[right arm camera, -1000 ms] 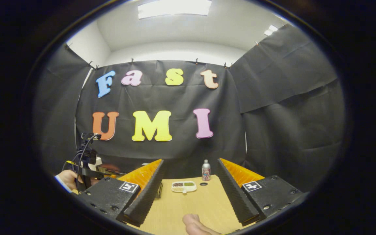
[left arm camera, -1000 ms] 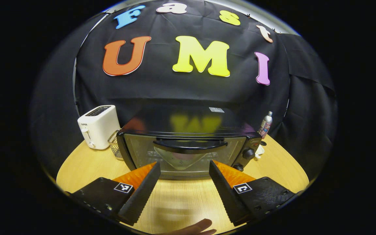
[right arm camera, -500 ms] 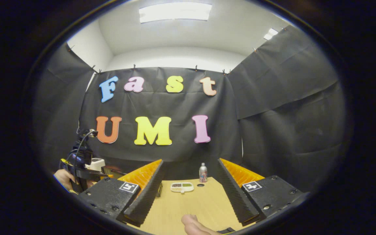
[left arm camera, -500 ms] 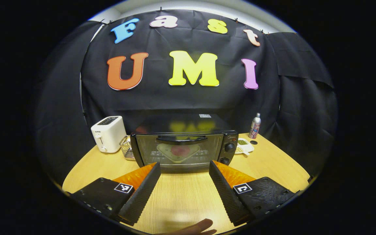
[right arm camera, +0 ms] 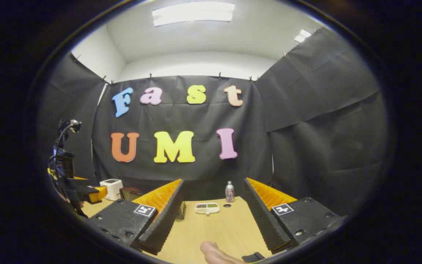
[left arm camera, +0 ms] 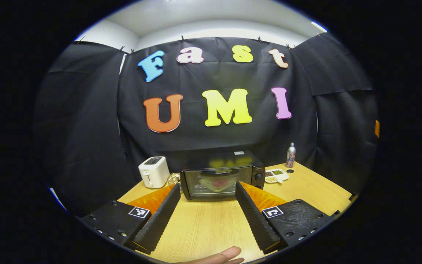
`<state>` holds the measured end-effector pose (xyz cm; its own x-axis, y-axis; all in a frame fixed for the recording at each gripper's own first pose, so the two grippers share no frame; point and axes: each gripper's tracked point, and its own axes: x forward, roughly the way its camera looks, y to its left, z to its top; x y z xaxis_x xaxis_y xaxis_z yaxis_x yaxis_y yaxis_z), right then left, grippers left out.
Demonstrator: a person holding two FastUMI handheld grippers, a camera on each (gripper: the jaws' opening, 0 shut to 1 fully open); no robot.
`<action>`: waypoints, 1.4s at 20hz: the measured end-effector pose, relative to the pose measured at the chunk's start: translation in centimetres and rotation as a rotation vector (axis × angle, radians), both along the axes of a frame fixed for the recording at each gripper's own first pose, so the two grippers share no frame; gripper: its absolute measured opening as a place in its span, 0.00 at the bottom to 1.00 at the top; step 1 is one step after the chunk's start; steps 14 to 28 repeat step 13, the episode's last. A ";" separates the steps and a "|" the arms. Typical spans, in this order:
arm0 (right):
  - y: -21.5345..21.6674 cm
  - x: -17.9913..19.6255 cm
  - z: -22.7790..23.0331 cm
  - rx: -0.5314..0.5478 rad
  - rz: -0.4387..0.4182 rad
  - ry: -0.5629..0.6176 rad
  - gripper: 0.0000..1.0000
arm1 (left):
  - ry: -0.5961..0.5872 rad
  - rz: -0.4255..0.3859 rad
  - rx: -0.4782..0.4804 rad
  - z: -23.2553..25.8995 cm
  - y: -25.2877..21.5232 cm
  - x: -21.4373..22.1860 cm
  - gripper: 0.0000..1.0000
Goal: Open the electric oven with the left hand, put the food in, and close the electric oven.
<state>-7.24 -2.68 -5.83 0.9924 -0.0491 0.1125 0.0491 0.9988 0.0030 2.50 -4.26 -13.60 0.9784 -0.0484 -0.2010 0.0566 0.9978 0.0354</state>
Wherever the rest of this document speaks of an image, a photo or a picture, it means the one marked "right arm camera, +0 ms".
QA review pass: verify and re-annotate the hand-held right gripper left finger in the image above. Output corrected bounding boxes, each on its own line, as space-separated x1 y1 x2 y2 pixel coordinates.
88 179 186 255

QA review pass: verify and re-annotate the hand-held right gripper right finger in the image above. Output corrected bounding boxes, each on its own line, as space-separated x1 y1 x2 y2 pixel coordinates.
243 177 340 255

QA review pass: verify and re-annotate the black electric oven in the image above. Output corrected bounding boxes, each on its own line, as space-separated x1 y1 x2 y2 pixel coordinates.
119 186 186 220

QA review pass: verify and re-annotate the white toaster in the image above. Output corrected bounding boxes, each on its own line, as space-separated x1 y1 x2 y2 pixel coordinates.
100 179 123 201

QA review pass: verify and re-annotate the white divided snack tray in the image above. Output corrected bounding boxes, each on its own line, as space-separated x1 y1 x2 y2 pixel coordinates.
195 202 220 215

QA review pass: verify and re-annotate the row of cloth clips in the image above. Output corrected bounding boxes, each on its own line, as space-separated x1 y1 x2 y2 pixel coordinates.
73 51 288 85

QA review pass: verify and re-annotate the ceiling light panel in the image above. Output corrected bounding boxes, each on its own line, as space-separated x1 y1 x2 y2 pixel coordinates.
294 29 312 43

